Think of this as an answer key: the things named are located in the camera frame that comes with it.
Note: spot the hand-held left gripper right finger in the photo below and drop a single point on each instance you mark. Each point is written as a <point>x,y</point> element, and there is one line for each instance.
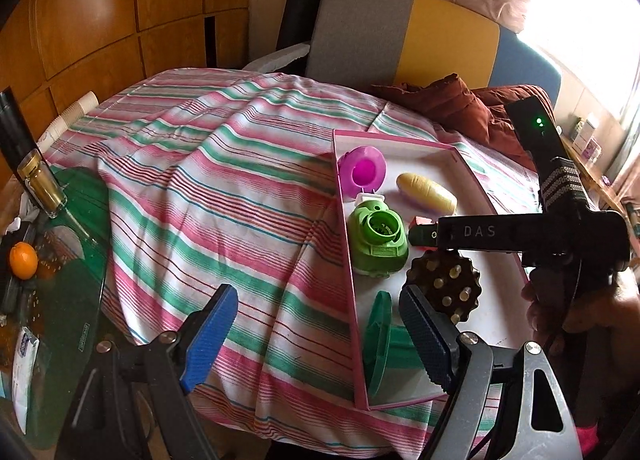
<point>425,335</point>

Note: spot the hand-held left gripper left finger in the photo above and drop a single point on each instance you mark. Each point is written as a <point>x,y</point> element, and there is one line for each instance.
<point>210,335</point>

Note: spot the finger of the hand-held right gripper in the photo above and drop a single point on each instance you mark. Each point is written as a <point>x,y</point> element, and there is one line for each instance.
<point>424,237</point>

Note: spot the red toy block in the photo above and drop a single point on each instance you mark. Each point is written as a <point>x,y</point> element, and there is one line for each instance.
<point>421,221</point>

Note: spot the green plastic cup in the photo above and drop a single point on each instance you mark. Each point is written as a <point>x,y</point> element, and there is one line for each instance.
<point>382,340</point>

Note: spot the yellow brush with purple bristles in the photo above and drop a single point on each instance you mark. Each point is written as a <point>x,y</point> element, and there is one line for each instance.
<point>427,192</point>

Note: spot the brown studded massage ball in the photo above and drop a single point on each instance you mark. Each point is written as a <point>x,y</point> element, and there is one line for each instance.
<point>445,285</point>

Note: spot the white tray with pink rim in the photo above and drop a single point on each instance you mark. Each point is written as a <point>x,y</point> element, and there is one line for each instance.
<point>435,160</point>

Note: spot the person's right hand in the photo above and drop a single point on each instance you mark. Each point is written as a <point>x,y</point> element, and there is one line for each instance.
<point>600,310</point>

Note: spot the green frog toy purple lid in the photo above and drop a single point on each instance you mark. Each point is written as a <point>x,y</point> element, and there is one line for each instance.
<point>375,250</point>

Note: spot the wooden bedside shelf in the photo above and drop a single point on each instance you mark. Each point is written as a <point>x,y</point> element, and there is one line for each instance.
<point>600,185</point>

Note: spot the purple box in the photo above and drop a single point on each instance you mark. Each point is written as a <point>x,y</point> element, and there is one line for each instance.
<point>591,150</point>

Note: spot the rust brown quilt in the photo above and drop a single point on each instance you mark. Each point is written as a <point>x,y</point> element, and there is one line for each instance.
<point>450,100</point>

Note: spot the green glass side table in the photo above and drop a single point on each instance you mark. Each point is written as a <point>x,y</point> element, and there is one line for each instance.
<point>75,290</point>

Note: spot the striped pink green bedsheet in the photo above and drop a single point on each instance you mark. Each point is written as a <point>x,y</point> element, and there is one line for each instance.
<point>225,190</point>

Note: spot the white tissue packet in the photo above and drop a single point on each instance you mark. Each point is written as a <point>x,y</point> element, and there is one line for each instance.
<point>25,375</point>

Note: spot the person's red clothing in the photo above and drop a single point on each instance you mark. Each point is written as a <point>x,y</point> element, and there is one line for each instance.
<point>587,440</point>

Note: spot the grey yellow blue headboard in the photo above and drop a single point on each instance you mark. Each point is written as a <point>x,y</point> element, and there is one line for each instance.
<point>450,40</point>

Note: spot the orange fruit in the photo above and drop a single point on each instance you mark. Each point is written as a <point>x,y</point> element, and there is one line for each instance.
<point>23,260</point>

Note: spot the glass bottle with gold cap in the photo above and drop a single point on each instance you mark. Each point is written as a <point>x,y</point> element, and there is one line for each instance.
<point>42,185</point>

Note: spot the window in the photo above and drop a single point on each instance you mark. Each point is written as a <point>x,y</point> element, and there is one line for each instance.
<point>590,0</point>

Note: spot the stack of paper cups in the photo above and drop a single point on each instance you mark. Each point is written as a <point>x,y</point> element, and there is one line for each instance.
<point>67,120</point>

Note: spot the black rolled mat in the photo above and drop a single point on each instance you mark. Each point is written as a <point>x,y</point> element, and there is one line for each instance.
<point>302,0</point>

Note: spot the black pole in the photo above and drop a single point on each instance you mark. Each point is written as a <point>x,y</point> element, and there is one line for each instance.
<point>15,130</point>

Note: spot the wooden wardrobe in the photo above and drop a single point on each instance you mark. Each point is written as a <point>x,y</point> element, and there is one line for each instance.
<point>100,15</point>

